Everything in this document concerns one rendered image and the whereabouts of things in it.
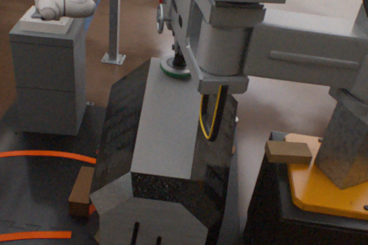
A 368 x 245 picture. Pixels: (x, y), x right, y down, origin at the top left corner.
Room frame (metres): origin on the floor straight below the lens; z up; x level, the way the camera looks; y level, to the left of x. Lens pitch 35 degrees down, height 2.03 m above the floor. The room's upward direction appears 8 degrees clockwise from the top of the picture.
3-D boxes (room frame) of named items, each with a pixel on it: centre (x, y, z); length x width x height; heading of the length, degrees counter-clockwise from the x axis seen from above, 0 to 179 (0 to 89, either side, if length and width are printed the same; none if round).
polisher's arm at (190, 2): (1.72, -0.01, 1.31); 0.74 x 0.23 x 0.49; 16
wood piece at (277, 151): (1.54, -0.50, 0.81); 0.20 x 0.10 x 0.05; 98
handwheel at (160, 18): (1.95, 0.17, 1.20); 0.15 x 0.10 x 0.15; 16
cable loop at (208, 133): (1.47, -0.09, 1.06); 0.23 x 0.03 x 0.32; 16
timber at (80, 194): (1.79, 0.55, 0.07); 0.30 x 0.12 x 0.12; 1
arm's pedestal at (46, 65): (2.54, 1.00, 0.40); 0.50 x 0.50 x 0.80; 6
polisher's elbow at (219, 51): (1.47, -0.10, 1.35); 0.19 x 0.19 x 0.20
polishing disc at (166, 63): (2.10, 0.09, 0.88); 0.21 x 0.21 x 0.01
